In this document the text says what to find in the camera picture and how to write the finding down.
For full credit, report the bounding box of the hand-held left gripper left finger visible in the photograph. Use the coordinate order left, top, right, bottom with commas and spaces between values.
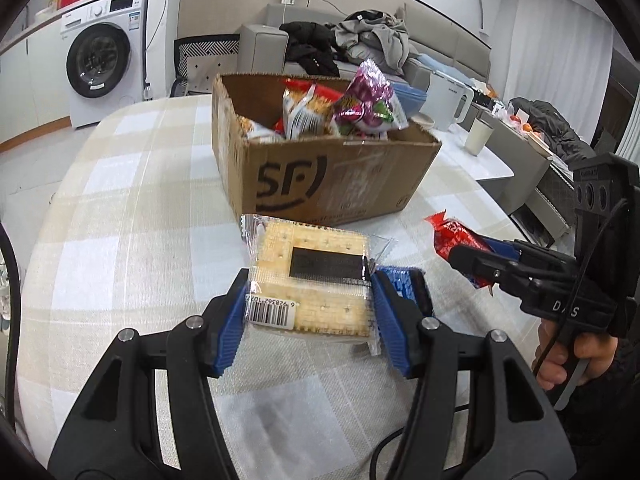
47, 268, 251, 480

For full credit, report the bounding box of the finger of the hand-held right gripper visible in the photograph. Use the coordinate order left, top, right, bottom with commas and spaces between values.
471, 233, 577, 274
447, 245, 552, 304

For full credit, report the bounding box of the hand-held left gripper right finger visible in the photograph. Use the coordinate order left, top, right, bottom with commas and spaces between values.
369, 267, 577, 480

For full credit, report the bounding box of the red biscuit packet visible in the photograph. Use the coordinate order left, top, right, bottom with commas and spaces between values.
423, 211, 497, 290

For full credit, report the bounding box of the clear cracker packet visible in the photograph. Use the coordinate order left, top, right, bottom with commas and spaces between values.
239, 213, 394, 357

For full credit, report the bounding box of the brown cardboard box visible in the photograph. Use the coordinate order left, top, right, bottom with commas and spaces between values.
210, 72, 443, 229

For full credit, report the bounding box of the person's right hand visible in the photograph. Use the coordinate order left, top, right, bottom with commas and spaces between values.
536, 317, 621, 391

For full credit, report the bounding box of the blue snack packet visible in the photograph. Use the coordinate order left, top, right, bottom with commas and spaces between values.
384, 267, 434, 317

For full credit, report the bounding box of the grey low cabinet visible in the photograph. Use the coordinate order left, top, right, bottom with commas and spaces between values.
486, 110, 577, 247

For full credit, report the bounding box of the white marble table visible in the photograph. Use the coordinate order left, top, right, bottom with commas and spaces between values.
429, 109, 517, 183

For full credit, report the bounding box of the black padded jacket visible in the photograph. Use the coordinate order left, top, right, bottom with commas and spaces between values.
509, 98, 599, 164

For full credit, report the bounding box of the white cup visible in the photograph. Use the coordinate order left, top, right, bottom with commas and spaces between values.
464, 119, 495, 156

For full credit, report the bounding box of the white electric kettle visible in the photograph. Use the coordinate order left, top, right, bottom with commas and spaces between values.
428, 70, 475, 134

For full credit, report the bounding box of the blue bowl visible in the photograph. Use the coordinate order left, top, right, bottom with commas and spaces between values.
392, 82, 430, 117

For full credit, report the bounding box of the purple silver snack packet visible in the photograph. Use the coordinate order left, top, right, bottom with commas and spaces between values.
331, 58, 409, 137

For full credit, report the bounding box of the white curtain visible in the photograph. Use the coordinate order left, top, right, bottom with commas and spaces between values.
492, 0, 617, 107

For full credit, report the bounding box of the small orange noodle packet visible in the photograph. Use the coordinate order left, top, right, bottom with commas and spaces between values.
239, 116, 284, 144

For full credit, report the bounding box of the silver orange noodle snack packet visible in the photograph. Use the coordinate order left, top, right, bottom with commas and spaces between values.
281, 84, 347, 142

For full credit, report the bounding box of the flat red snack packet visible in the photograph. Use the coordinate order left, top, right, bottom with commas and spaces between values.
312, 84, 352, 107

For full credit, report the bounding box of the grey clothes pile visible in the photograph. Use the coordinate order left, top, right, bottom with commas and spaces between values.
333, 8, 422, 69

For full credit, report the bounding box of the black chair with patterned cushion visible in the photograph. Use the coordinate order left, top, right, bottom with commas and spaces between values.
169, 34, 242, 99

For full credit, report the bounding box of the grey sofa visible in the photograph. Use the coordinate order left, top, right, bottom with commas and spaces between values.
237, 3, 492, 97

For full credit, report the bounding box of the white washing machine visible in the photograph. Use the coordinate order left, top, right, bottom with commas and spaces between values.
59, 0, 151, 129

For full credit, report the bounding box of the white kitchen counter cabinet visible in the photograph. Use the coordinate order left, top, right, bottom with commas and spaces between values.
0, 24, 72, 152

